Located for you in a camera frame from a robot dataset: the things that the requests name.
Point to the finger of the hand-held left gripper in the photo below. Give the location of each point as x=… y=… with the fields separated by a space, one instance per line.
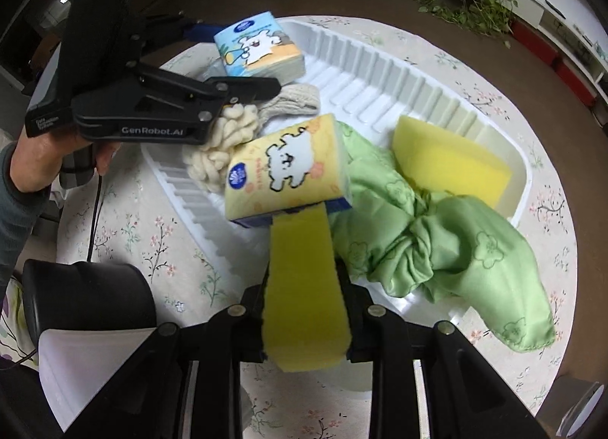
x=202 y=32
x=190 y=97

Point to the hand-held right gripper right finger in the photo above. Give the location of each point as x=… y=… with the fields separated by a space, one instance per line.
x=394 y=339

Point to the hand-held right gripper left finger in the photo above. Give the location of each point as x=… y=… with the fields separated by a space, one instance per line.
x=223 y=339

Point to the blue tissue pack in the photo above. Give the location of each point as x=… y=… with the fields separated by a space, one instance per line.
x=256 y=47

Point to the cream loopy bath scrubber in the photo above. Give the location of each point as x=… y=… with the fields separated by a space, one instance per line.
x=209 y=158

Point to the yellow foam sponge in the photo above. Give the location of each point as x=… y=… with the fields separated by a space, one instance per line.
x=441 y=163
x=304 y=287

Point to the grey knit cloth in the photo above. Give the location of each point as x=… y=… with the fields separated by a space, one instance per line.
x=294 y=99

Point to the yellow tissue pack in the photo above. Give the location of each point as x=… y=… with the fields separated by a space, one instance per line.
x=285 y=168

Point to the green printed cloth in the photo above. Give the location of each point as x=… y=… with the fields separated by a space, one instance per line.
x=475 y=249

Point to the white plastic tray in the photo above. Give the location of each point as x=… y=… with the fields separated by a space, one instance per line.
x=380 y=87

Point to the person's left forearm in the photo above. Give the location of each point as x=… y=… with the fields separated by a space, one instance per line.
x=16 y=230

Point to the person's left hand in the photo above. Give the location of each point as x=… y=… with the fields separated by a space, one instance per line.
x=42 y=158

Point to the floral tablecloth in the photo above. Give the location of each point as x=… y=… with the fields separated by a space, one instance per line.
x=142 y=230

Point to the white flat sheet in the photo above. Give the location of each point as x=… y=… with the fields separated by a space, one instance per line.
x=90 y=372

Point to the black cylindrical container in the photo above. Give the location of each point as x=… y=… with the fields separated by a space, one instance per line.
x=85 y=296

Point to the red storage boxes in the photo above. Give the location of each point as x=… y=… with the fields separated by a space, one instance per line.
x=551 y=59

